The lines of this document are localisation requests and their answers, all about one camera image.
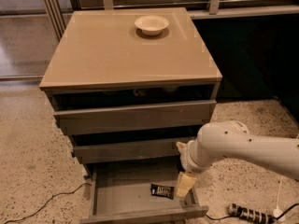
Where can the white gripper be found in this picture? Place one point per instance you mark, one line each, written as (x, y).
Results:
(188, 158)

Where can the black rxbar chocolate bar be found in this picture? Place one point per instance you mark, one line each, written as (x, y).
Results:
(162, 191)

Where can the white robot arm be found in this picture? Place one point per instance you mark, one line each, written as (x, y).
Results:
(216, 141)

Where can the middle grey drawer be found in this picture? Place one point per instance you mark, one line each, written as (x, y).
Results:
(127, 151)

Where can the top grey drawer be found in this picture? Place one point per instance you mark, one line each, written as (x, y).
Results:
(134, 117)

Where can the bottom grey open drawer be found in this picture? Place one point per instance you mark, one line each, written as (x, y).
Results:
(120, 193)

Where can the grey drawer cabinet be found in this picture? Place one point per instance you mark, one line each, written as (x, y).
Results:
(104, 61)

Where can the black power strip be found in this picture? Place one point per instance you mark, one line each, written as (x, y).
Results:
(249, 215)

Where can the white ceramic bowl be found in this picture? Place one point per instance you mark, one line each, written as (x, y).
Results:
(151, 25)

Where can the white wall plug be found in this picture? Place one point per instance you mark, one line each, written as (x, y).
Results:
(278, 213)

